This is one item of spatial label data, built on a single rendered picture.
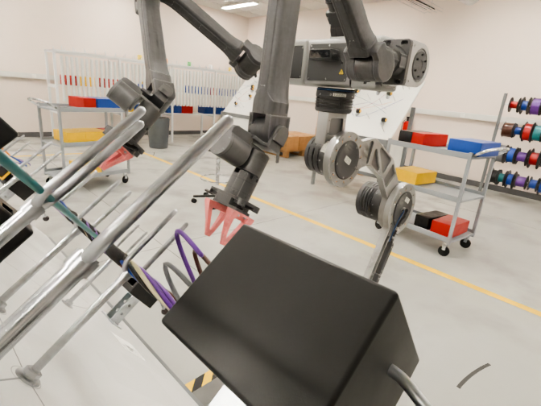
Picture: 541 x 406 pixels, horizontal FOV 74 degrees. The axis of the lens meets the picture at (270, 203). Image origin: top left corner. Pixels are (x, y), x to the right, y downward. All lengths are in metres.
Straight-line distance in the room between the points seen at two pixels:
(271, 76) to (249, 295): 0.62
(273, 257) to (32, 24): 9.00
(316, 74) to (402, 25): 7.14
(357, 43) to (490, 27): 6.82
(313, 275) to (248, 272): 0.03
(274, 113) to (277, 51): 0.12
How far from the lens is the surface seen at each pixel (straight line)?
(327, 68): 1.29
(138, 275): 0.27
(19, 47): 9.04
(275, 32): 0.76
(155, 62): 1.10
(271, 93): 0.74
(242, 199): 0.69
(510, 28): 7.65
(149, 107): 0.99
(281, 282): 0.16
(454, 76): 7.78
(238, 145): 0.69
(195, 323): 0.17
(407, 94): 5.40
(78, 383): 0.35
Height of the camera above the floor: 1.34
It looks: 17 degrees down
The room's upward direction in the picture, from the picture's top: 5 degrees clockwise
